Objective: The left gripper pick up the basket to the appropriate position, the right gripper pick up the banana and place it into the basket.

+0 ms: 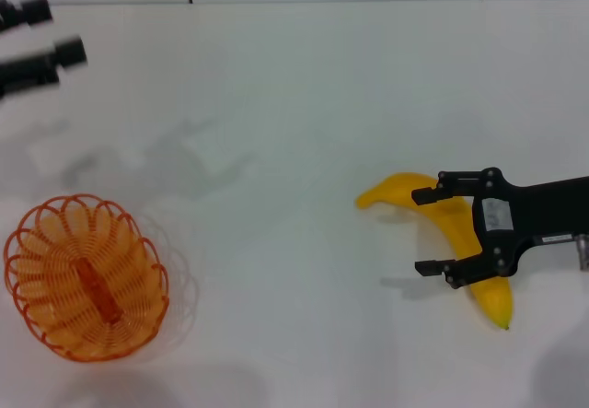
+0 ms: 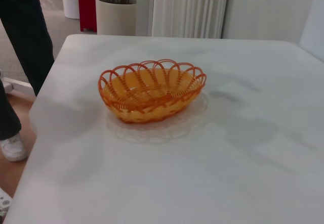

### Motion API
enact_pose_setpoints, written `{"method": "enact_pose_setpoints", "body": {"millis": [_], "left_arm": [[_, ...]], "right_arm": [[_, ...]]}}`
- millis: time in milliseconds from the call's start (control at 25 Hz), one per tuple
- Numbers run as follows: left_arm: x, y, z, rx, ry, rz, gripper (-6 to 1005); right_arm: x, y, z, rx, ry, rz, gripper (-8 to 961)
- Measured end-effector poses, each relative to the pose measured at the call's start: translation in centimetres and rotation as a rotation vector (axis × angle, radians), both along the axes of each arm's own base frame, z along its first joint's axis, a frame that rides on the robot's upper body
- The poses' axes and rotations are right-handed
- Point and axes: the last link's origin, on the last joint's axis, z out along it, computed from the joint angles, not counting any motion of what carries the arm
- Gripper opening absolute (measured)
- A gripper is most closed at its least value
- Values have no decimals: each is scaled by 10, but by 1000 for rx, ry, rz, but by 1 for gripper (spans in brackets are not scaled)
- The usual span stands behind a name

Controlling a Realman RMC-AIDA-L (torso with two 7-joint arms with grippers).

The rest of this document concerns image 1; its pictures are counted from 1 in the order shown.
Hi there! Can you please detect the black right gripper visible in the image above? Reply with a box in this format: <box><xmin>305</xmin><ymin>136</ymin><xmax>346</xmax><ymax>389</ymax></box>
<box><xmin>410</xmin><ymin>167</ymin><xmax>589</xmax><ymax>289</ymax></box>

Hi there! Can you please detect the yellow banana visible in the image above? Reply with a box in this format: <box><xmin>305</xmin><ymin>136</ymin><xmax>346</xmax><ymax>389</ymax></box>
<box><xmin>353</xmin><ymin>172</ymin><xmax>514</xmax><ymax>331</ymax></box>

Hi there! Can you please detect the orange wire basket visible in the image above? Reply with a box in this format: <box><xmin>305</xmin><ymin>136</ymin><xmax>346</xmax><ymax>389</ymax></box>
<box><xmin>3</xmin><ymin>194</ymin><xmax>170</xmax><ymax>363</ymax></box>

